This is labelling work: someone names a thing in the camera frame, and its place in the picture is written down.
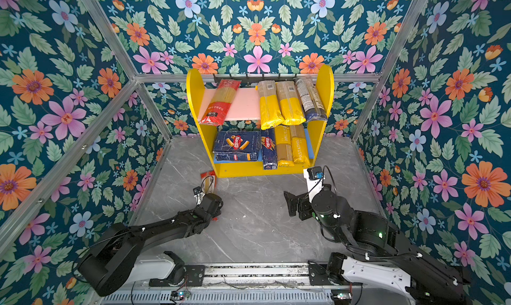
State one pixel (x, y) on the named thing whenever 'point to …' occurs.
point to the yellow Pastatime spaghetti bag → (298, 138)
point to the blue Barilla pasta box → (236, 146)
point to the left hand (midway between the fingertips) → (218, 203)
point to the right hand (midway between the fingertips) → (296, 189)
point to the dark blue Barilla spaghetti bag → (268, 141)
